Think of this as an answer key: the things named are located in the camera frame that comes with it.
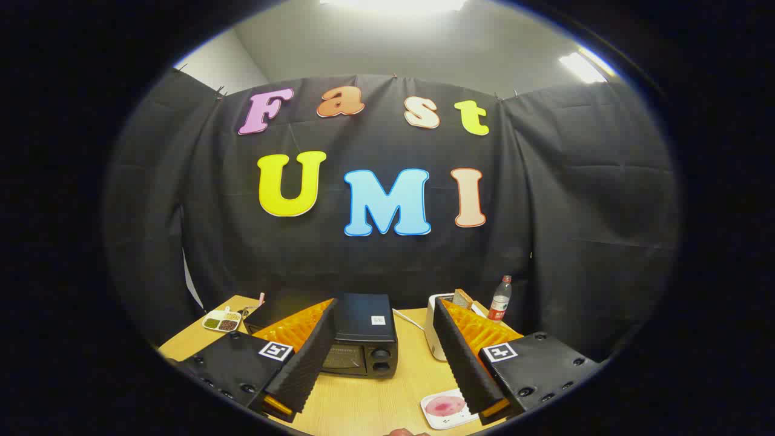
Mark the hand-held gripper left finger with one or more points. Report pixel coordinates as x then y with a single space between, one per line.
315 351

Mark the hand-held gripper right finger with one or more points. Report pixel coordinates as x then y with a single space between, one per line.
460 357

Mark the pink ham slice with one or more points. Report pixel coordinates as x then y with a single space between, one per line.
445 406

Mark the black toaster oven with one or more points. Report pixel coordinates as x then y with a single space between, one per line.
363 315

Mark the white square plate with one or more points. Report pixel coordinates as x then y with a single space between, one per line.
445 421

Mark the white pop-up toaster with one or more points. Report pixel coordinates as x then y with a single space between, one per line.
431 336

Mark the brown bread slice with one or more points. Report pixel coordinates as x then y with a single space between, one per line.
463 298

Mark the clear plastic water bottle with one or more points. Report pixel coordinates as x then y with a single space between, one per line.
500 303

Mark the white divided dish of beans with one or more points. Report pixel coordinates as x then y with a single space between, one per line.
221 321

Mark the black backdrop cloth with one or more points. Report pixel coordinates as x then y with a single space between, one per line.
375 266

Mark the ceiling light panel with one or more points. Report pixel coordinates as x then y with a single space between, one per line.
581 65
393 5

